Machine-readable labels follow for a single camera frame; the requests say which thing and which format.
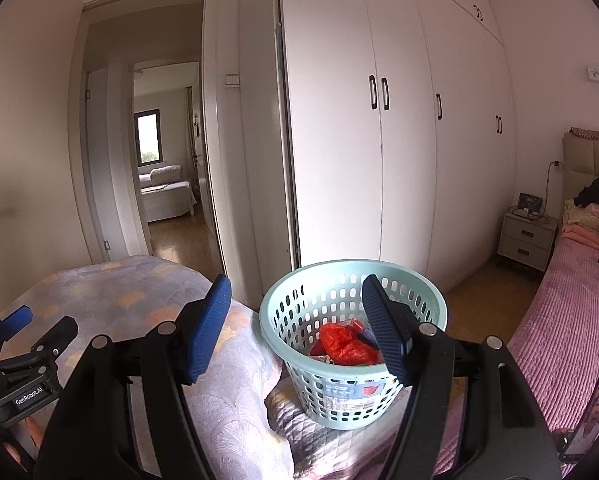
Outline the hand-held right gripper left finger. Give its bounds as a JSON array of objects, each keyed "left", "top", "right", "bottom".
[{"left": 33, "top": 274, "right": 232, "bottom": 480}]

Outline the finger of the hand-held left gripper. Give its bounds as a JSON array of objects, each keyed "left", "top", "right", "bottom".
[
  {"left": 0, "top": 315, "right": 78, "bottom": 377},
  {"left": 0, "top": 305, "right": 33, "bottom": 362}
]

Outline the black charger cable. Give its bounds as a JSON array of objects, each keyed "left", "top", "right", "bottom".
[{"left": 543, "top": 160, "right": 563, "bottom": 222}]

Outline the pale yellow cloth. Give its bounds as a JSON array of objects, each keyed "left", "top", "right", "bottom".
[{"left": 562, "top": 199, "right": 599, "bottom": 227}]

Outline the small black device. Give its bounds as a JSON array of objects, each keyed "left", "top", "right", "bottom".
[{"left": 517, "top": 192, "right": 544, "bottom": 219}]

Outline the pink bedspread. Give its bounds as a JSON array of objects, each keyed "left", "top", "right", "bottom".
[{"left": 429, "top": 240, "right": 599, "bottom": 480}]

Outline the grey nightstand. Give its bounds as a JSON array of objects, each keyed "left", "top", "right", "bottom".
[{"left": 497, "top": 210, "right": 560, "bottom": 274}]

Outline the light green plastic basket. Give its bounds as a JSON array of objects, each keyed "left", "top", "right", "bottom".
[{"left": 259, "top": 259, "right": 449, "bottom": 429}]

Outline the pale patterned table cloth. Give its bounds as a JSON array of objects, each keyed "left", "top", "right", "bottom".
[{"left": 0, "top": 255, "right": 296, "bottom": 480}]

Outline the grey patterned quilt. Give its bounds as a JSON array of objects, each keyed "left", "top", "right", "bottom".
[{"left": 265, "top": 375, "right": 416, "bottom": 480}]

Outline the light grey sofa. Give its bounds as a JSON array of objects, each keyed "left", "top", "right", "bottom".
[{"left": 139, "top": 164, "right": 198, "bottom": 223}]

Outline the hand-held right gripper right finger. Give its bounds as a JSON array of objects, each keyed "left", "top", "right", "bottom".
[{"left": 361, "top": 274, "right": 563, "bottom": 480}]

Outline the smartphone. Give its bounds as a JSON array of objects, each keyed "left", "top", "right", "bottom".
[{"left": 559, "top": 361, "right": 599, "bottom": 464}]

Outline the dark framed window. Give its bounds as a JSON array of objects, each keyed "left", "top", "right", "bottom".
[{"left": 134, "top": 107, "right": 163, "bottom": 168}]

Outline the beige padded headboard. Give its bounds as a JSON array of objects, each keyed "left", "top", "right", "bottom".
[{"left": 559, "top": 132, "right": 599, "bottom": 211}]

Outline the white wardrobe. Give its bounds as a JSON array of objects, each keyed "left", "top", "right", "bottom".
[{"left": 276, "top": 0, "right": 517, "bottom": 293}]

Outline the person's left hand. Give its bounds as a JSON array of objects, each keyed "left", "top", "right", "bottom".
[{"left": 4, "top": 417, "right": 46, "bottom": 466}]

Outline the red plastic bag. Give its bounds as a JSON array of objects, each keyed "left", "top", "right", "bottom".
[{"left": 310, "top": 323, "right": 380, "bottom": 367}]

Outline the white packet red print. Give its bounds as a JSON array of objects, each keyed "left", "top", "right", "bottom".
[{"left": 323, "top": 381, "right": 386, "bottom": 407}]

